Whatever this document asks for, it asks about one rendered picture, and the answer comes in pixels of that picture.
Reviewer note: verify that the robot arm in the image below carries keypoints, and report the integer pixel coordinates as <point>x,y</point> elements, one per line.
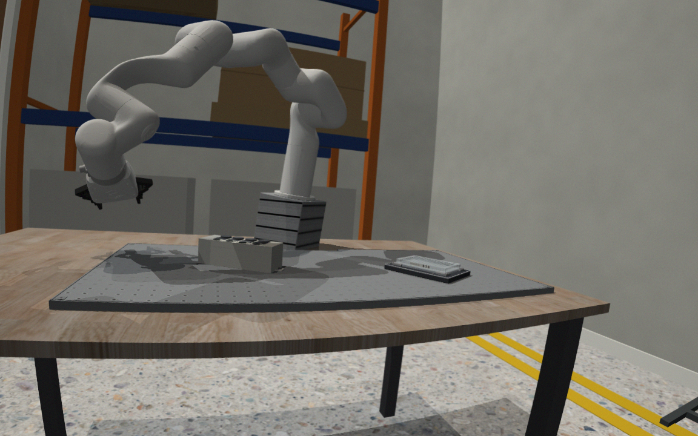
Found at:
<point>123,122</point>

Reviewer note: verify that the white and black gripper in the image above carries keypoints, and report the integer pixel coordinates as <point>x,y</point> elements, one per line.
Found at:
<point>128,188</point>

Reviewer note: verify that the cream operator panel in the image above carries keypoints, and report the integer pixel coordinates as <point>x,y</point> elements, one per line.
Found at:
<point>240,253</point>

